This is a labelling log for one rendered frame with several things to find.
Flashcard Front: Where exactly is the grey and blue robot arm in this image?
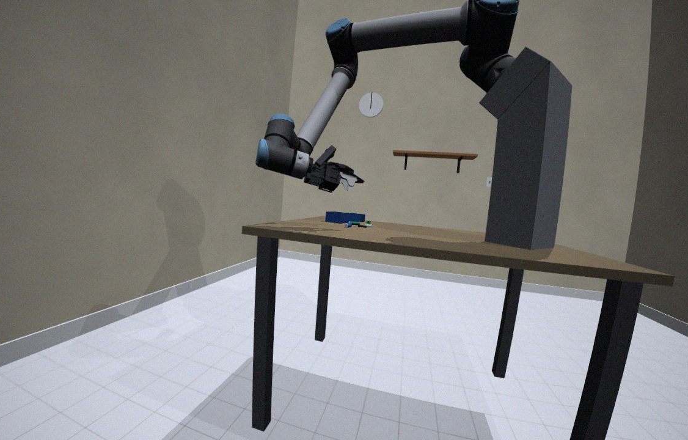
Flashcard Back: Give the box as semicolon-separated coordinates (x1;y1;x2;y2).
255;0;519;179

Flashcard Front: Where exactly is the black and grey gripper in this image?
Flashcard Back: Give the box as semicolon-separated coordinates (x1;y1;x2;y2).
304;157;365;193

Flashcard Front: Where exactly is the blue three-compartment bin rack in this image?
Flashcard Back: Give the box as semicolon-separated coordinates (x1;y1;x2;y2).
325;211;365;224

